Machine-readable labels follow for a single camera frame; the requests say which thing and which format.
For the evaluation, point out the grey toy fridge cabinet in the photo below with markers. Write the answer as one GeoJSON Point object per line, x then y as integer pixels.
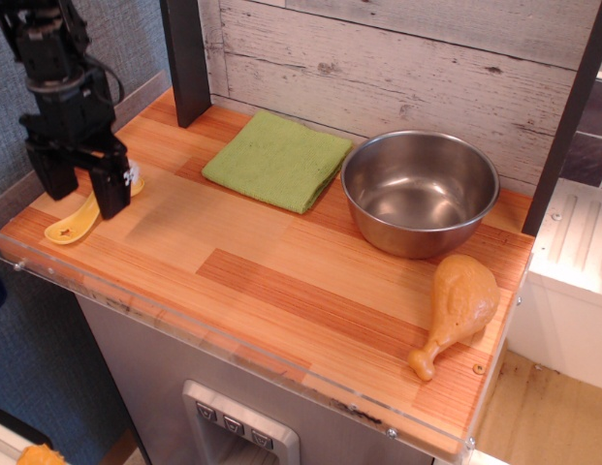
{"type": "Point", "coordinates": [149, 367]}

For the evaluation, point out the orange toy at corner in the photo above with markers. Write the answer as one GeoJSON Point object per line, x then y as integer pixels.
{"type": "Point", "coordinates": [40, 455]}

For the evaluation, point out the clear acrylic edge guard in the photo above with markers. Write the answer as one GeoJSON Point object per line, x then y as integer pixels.
{"type": "Point", "coordinates": [302, 300]}

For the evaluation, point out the yellow brush with white bristles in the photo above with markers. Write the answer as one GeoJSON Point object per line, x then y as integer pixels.
{"type": "Point", "coordinates": [77, 225]}

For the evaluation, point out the dark vertical post right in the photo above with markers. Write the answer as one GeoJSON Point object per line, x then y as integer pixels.
{"type": "Point", "coordinates": [567, 127]}

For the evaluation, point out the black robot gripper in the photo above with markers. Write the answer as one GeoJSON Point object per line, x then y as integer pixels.
{"type": "Point", "coordinates": [72, 129]}

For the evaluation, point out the dark vertical post left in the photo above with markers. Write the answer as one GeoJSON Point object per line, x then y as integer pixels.
{"type": "Point", "coordinates": [187, 59]}

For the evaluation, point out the silver dispenser panel with buttons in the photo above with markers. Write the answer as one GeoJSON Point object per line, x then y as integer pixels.
{"type": "Point", "coordinates": [228, 432]}

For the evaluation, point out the stainless steel bowl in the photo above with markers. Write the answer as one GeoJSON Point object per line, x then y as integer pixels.
{"type": "Point", "coordinates": [418, 194]}

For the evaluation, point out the white toy sink unit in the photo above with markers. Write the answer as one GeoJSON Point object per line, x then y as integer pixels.
{"type": "Point", "coordinates": [559, 322]}

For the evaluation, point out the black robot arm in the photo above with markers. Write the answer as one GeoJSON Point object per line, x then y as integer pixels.
{"type": "Point", "coordinates": [48, 34]}

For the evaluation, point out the green rag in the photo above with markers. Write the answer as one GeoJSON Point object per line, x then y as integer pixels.
{"type": "Point", "coordinates": [279, 162]}

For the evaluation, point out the plastic toy chicken drumstick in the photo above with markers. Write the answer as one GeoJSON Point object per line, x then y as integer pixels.
{"type": "Point", "coordinates": [464, 299]}

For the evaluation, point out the dark vertical post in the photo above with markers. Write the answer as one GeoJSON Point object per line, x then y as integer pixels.
{"type": "Point", "coordinates": [187, 59]}
{"type": "Point", "coordinates": [567, 127]}

